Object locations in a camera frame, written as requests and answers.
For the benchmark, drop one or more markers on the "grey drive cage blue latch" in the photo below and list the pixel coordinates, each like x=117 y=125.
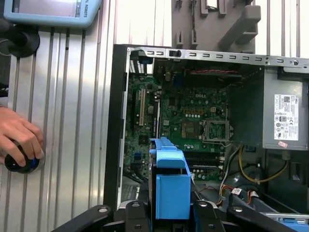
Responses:
x=285 y=215

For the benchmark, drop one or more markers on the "black open PC case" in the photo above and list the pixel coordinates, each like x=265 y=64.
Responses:
x=113 y=120

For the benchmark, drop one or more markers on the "grey power supply unit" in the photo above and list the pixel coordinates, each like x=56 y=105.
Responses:
x=270 y=116

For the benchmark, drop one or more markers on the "person's hand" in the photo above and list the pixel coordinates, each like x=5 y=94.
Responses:
x=21 y=135

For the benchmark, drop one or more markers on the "RAM stick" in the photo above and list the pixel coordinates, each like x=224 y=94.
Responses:
x=193 y=19

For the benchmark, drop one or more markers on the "metal socket cover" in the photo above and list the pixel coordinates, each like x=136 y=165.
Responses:
x=217 y=121

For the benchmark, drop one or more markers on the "hard disk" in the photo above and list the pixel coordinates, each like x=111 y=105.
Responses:
x=172 y=193

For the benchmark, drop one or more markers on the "grey metal disk bay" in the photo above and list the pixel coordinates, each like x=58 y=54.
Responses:
x=130 y=193

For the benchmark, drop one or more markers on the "white expansion slot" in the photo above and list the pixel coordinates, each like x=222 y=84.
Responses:
x=142 y=108

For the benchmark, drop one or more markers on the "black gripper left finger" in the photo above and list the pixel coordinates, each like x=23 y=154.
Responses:
x=137 y=217

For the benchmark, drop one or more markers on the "black round pendant holder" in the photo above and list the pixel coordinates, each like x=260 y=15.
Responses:
x=24 y=41

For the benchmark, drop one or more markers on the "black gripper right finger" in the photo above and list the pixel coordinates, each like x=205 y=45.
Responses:
x=205 y=217

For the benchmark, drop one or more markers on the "green motherboard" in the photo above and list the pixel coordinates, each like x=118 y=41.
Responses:
x=173 y=108

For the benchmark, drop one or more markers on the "silver CPU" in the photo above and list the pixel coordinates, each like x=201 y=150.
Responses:
x=212 y=3

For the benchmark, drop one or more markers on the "grey parts rack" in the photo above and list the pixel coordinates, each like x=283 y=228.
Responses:
x=212 y=31

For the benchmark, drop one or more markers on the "black RAM slots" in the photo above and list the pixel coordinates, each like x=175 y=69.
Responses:
x=202 y=159

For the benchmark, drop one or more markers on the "pale blue teach pendant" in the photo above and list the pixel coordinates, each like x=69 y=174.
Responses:
x=89 y=14

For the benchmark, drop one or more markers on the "CPU socket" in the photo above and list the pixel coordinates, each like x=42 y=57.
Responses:
x=191 y=130

